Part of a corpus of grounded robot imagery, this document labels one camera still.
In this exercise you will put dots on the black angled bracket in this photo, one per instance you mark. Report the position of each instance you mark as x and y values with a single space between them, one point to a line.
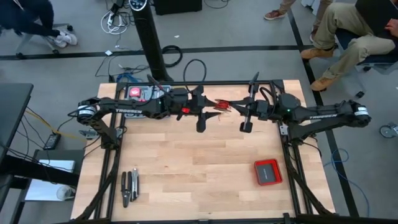
255 77
153 80

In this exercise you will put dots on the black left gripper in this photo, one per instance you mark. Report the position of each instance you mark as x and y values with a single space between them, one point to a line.
192 104

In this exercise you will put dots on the person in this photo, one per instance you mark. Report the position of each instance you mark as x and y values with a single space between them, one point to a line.
342 18
275 14
28 15

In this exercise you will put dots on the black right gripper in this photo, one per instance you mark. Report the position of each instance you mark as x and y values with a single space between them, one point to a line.
259 109

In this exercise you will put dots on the black laptop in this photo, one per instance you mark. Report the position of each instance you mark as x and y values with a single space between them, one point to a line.
373 12

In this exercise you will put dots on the grey tool kit case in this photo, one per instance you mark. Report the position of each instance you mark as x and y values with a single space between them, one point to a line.
127 93

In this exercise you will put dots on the grey caster wheel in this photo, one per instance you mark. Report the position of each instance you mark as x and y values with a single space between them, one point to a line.
387 131

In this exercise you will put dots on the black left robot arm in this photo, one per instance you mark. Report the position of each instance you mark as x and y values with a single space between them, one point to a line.
124 109

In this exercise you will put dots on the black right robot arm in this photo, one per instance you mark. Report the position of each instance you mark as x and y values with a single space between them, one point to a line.
326 113

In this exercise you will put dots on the red square tray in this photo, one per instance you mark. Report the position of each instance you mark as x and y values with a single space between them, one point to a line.
271 183

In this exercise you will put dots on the black desk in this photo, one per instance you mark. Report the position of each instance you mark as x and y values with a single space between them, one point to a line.
14 105

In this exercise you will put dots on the black tower fan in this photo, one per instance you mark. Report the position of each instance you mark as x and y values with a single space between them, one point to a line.
149 37

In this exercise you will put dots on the red tape measure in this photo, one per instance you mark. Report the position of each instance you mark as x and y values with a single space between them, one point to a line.
135 92

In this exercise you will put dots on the white power strip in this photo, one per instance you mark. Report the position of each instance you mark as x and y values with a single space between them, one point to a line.
110 19

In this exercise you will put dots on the dark grey rectangular block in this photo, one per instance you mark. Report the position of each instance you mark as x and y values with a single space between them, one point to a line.
266 173

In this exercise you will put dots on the office chair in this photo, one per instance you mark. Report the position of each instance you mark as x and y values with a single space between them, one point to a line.
373 59

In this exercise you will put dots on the black floor box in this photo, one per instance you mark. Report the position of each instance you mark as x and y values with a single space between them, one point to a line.
177 6

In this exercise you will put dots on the clear plastic cup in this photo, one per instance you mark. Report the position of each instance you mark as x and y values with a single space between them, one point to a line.
66 193

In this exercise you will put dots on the grey chair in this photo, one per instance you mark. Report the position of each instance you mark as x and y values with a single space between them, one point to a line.
25 40

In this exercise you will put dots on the black power adapter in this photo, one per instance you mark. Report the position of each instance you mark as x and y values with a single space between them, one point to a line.
52 141

